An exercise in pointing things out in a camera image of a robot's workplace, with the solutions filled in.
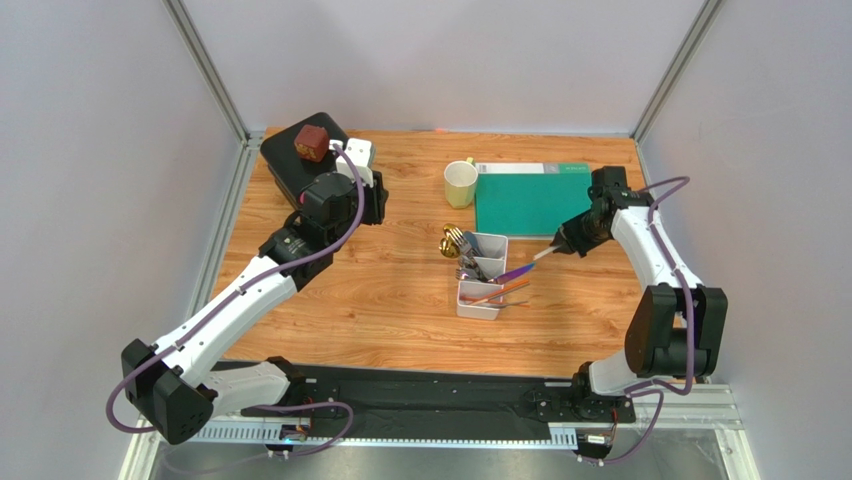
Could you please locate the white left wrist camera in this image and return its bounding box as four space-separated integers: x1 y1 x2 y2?
329 138 375 188

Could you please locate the blue grey plastic spoon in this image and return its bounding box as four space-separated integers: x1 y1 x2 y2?
463 230 485 257

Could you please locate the black pink drawer box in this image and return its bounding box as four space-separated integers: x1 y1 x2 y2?
260 112 349 209

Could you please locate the iridescent purple knife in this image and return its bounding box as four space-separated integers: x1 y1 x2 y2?
488 262 536 285

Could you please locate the white compartment organizer box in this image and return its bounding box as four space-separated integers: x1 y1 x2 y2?
455 232 509 320

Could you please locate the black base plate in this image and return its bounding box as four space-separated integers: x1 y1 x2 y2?
219 359 637 444

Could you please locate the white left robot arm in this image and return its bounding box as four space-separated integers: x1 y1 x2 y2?
108 171 389 445

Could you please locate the white handled ladle spoon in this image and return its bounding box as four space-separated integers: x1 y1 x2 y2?
532 246 559 262

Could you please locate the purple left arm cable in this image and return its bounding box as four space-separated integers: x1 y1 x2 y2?
105 142 367 458

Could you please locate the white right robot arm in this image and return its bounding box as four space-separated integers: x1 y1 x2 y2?
550 167 728 397

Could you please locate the pale yellow mug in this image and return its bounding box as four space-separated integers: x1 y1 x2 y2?
443 157 479 209

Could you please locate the red brown cube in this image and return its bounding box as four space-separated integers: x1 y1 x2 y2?
293 124 330 163

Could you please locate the green notebook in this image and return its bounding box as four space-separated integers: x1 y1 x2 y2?
475 162 591 238

